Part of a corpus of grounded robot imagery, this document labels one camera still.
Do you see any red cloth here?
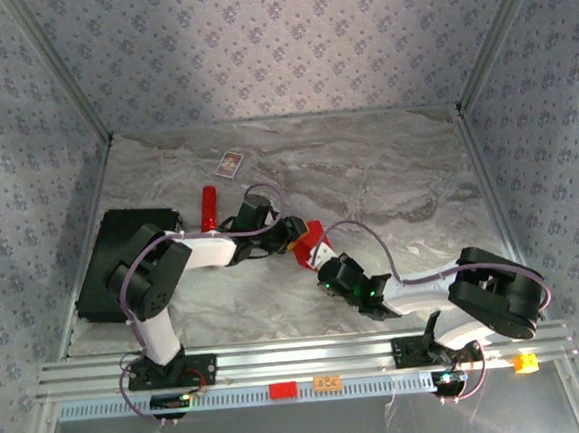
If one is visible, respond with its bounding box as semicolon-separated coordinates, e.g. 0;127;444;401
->
289;218;331;270

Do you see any red cylinder tube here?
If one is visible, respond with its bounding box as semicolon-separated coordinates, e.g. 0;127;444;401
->
196;184;221;233

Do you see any small printed card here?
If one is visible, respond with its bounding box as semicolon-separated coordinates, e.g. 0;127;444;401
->
212;149;245;179

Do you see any orange label tag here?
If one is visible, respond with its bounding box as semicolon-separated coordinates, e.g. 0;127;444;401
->
311;374;343;393

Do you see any red rectangular block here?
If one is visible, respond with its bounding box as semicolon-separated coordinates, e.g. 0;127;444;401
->
267;379;300;401

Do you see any black case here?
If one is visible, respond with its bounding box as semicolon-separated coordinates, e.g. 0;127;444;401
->
66;203;192;328

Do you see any orange yellow block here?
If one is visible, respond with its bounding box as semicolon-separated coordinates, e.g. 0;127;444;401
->
511;351;541;375

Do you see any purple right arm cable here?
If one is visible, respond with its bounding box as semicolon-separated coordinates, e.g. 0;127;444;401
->
308;204;560;414

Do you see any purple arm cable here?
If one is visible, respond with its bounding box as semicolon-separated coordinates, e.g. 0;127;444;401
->
308;204;560;414
105;180;304;431

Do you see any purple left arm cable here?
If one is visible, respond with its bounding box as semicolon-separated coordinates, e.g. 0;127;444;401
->
105;180;304;431

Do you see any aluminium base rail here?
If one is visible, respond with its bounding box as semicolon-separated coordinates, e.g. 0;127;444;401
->
33;316;579;404

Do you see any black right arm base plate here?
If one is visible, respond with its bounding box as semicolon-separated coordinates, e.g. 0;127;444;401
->
389;330;485;370

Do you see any white slotted cable duct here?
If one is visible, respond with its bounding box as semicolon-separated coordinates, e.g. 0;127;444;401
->
56;365;490;424

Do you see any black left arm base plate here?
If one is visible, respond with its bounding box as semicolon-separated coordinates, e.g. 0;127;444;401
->
124;351;220;394

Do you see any thin red wire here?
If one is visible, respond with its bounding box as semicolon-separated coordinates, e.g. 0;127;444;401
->
185;366;209;394

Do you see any aluminium side rail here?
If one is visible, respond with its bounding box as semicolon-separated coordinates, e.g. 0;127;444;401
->
454;104;548;329
40;137;131;361

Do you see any aluminium frame post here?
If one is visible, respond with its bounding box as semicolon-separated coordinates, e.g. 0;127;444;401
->
1;0;115;152
447;0;558;117

